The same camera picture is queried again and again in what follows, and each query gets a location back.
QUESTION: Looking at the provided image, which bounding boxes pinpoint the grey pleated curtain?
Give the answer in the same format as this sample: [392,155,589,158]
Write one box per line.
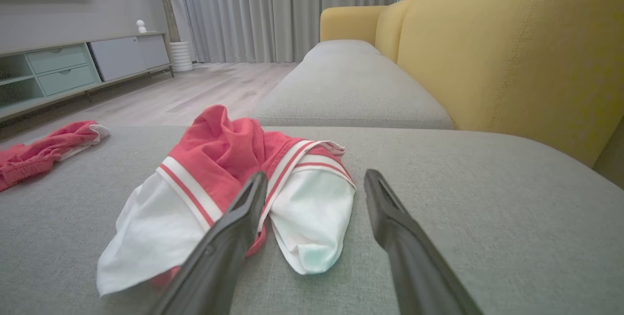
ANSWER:
[175,0,403,64]

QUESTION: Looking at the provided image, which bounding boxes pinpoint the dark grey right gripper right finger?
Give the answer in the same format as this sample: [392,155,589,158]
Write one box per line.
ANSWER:
[364,169,483,315]

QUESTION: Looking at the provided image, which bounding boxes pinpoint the red jersey with white sleeves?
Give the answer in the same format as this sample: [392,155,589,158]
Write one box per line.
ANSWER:
[97,104,356,298]

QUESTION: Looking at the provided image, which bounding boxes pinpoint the brown wooden post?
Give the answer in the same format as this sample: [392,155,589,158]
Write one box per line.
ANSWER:
[154,0,182,43]

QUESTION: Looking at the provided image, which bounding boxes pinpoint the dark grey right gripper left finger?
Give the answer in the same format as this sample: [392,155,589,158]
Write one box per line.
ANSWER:
[149,171,268,315]

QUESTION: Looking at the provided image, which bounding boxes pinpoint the red shorts with white stripes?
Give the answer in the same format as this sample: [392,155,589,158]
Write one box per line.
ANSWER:
[0,120,110,193]

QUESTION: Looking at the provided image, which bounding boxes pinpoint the white ribbed vase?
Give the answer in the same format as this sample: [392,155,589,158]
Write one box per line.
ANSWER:
[169,41,194,73]

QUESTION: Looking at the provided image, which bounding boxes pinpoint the grey and green TV cabinet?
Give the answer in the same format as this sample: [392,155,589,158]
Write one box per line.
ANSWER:
[0,31,175,123]

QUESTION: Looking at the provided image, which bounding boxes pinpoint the yellow sofa backrest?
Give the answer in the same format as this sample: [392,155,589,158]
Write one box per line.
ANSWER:
[320,0,624,167]

